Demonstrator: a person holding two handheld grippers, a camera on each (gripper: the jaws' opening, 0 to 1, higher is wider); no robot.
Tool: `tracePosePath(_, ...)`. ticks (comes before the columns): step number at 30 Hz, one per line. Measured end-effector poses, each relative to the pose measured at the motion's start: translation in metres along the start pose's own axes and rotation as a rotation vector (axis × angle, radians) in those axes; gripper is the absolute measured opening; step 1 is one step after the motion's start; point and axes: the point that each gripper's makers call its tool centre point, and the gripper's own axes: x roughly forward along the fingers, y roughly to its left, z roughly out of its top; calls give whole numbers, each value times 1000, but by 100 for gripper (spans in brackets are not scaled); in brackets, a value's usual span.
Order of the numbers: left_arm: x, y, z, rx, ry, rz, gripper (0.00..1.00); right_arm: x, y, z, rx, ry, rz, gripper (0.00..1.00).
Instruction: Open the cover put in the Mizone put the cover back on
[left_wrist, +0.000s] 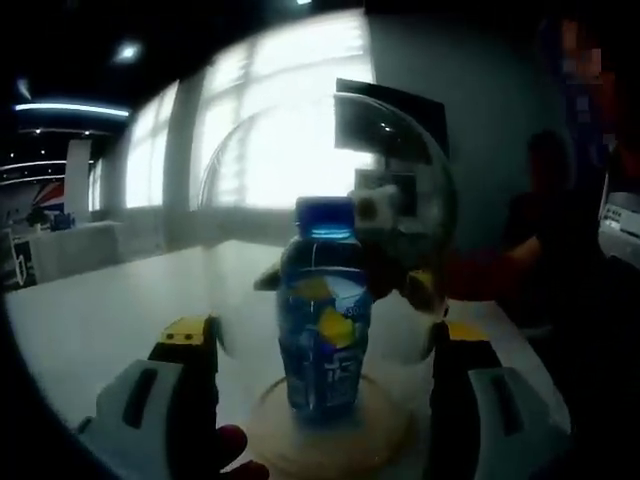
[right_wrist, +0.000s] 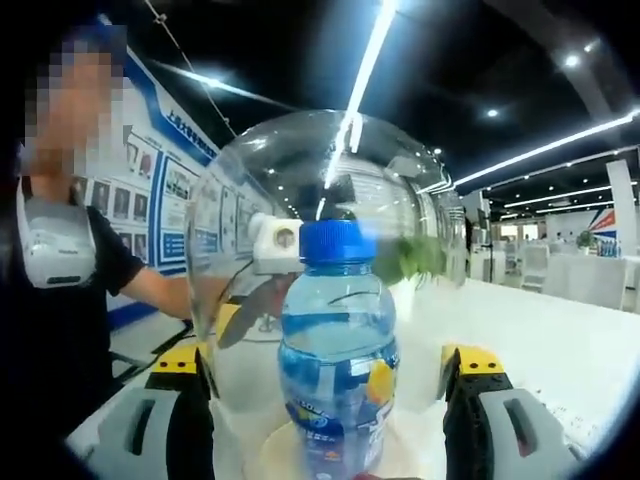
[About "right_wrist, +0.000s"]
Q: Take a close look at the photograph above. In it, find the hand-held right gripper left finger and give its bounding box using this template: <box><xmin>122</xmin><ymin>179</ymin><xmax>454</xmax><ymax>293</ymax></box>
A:
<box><xmin>93</xmin><ymin>344</ymin><xmax>217</xmax><ymax>480</ymax></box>

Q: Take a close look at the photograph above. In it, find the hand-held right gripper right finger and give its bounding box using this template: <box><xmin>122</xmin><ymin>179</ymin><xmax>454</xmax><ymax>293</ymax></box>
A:
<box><xmin>441</xmin><ymin>343</ymin><xmax>587</xmax><ymax>480</ymax></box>

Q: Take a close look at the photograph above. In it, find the clear glass dome cover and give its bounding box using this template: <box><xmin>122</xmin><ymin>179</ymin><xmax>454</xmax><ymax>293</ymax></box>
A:
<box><xmin>182</xmin><ymin>108</ymin><xmax>470</xmax><ymax>401</ymax></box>

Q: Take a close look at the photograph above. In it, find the blue-capped drink bottle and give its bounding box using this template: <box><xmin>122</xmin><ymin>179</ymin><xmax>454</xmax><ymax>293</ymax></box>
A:
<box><xmin>277</xmin><ymin>219</ymin><xmax>402</xmax><ymax>480</ymax></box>

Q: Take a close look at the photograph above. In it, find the round wooden base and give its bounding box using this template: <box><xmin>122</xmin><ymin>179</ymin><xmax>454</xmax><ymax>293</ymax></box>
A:
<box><xmin>258</xmin><ymin>422</ymin><xmax>402</xmax><ymax>480</ymax></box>

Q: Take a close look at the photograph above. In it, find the potted plant in white pot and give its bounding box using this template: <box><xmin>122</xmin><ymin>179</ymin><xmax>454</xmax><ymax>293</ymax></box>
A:
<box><xmin>377</xmin><ymin>236</ymin><xmax>447</xmax><ymax>322</ymax></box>

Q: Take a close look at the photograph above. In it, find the white office furniture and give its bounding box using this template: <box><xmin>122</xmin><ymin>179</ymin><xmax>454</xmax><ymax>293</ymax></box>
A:
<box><xmin>468</xmin><ymin>238</ymin><xmax>640</xmax><ymax>315</ymax></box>

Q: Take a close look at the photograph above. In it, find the bright ceiling light bar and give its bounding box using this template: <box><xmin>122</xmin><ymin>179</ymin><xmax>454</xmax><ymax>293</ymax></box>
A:
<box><xmin>323</xmin><ymin>0</ymin><xmax>402</xmax><ymax>192</ymax></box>

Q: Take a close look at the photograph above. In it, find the white chest-worn device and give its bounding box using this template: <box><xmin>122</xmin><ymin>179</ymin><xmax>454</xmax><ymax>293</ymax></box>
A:
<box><xmin>13</xmin><ymin>175</ymin><xmax>100</xmax><ymax>290</ymax></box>

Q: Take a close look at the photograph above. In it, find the blue and white wall poster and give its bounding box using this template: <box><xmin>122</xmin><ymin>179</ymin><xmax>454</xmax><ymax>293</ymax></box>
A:
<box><xmin>97</xmin><ymin>43</ymin><xmax>254</xmax><ymax>282</ymax></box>

